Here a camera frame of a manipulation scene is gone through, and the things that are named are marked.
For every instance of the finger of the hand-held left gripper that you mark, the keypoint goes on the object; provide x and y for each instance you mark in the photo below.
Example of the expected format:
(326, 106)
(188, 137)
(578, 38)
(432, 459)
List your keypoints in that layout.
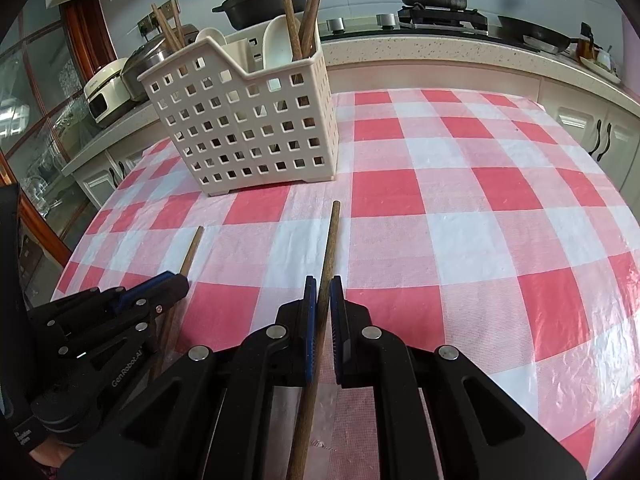
(125, 345)
(160, 282)

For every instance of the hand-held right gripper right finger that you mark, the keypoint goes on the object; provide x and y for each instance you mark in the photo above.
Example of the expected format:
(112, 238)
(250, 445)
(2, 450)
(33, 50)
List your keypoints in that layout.
(336, 330)

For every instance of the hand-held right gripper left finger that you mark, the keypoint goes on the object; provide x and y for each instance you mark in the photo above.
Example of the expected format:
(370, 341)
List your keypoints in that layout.
(310, 330)

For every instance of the brown wooden chopstick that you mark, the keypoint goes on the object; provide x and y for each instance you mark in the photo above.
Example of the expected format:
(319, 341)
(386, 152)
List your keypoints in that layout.
(327, 260)
(191, 252)
(179, 30)
(164, 27)
(316, 15)
(309, 5)
(286, 5)

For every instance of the beige perforated plastic basket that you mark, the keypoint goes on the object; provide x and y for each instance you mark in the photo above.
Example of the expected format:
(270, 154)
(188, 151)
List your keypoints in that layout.
(250, 130)

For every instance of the white lower cabinet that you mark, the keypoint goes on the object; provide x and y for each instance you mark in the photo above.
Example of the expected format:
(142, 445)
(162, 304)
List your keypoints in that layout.
(590, 125)
(100, 180)

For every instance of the red white checkered tablecloth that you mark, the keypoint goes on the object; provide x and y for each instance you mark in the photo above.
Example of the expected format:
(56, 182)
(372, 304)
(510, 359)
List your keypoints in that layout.
(450, 210)

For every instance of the white small cooker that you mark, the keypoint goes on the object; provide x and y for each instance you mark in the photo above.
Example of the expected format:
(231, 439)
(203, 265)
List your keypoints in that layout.
(105, 92)

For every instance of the red framed glass door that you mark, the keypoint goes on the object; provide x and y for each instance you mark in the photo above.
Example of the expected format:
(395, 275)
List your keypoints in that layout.
(40, 125)

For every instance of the silver rice cooker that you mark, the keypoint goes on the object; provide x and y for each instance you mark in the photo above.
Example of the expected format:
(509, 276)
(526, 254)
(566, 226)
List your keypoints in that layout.
(145, 65)

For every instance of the black casserole pot with lid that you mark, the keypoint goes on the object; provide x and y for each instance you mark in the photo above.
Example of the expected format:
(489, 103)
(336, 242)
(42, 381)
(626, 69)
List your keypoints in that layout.
(260, 2)

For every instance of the black glass gas cooktop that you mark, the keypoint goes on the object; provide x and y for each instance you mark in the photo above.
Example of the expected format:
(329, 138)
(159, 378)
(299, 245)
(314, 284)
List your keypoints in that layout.
(440, 19)

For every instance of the black frying pan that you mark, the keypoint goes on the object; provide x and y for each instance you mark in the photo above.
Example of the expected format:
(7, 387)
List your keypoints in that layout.
(537, 35)

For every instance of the condiment bottles on tray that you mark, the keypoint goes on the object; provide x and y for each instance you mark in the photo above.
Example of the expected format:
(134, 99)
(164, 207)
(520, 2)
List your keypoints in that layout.
(597, 55)

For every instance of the brass wall outlet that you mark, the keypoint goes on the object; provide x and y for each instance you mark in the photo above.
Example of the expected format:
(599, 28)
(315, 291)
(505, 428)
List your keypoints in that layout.
(172, 10)
(146, 25)

